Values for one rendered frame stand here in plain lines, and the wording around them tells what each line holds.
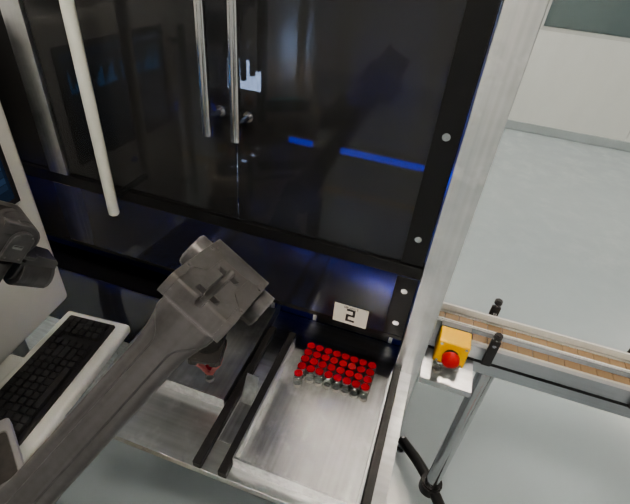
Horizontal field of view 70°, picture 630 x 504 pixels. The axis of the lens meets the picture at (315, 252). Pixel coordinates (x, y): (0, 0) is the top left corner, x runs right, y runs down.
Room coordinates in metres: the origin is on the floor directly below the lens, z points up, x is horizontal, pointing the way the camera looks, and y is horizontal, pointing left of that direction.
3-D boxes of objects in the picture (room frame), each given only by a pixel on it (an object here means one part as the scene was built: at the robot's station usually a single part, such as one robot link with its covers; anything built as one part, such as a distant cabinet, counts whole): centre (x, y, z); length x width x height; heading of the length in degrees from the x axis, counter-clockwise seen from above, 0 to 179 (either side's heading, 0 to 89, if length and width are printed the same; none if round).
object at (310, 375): (0.67, -0.07, 0.91); 0.18 x 0.02 x 0.05; 74
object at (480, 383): (0.84, -0.52, 0.46); 0.09 x 0.09 x 0.77; 75
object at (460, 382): (0.78, -0.38, 0.87); 0.14 x 0.13 x 0.02; 165
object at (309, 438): (0.58, -0.05, 0.90); 0.34 x 0.26 x 0.04; 164
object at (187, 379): (0.78, 0.25, 0.90); 0.34 x 0.26 x 0.04; 165
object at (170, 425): (0.67, 0.10, 0.87); 0.70 x 0.48 x 0.02; 75
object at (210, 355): (0.64, 0.21, 1.05); 0.10 x 0.07 x 0.07; 0
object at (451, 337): (0.74, -0.35, 1.00); 0.08 x 0.07 x 0.07; 165
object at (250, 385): (0.57, 0.13, 0.91); 0.14 x 0.03 x 0.06; 164
